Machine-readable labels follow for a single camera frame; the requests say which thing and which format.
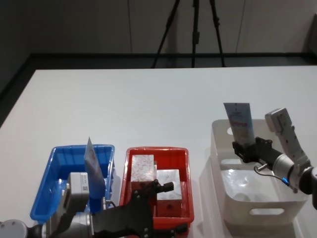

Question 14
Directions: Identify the blue plastic bin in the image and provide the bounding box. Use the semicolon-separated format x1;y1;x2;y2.
29;144;116;222

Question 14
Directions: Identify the tall white red-patterned box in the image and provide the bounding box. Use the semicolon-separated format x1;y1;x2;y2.
130;154;156;183

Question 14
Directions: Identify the thin dark gripper cable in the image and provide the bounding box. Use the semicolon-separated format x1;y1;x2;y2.
253;164;288;179

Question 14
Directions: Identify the wide silver patterned box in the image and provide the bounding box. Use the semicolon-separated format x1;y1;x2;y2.
155;169;183;218

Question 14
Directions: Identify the red plastic bin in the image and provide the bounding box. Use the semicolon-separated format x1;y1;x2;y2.
118;146;196;230

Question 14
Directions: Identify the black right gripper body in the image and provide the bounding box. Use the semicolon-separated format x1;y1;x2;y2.
244;145;281;166

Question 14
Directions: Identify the black tripod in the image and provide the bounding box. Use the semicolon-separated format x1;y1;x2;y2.
150;0;226;69

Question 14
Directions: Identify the white plastic basket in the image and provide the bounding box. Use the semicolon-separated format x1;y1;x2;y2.
210;119;307;227

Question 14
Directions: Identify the pale blue printed tube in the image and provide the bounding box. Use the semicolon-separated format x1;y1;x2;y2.
223;102;256;147

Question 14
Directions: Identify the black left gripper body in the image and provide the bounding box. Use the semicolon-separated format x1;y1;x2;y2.
92;199;156;238

